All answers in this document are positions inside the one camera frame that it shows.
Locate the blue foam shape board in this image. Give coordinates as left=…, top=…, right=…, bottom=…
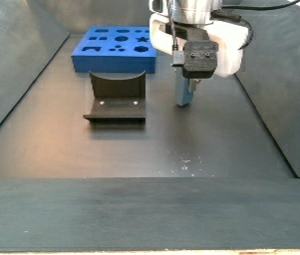
left=71, top=26, right=155, bottom=74

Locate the dark curved stand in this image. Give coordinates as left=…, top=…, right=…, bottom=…
left=83, top=73, right=147, bottom=123

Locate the black camera cable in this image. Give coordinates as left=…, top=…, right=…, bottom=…
left=163, top=0, right=300, bottom=68

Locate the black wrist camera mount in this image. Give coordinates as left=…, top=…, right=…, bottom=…
left=163, top=23, right=218, bottom=79

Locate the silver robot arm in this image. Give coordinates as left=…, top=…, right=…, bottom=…
left=148, top=0, right=253, bottom=98

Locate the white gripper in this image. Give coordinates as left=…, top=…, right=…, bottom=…
left=150, top=13, right=247, bottom=94

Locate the light blue rectangular block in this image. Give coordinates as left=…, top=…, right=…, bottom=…
left=174, top=68, right=194, bottom=107

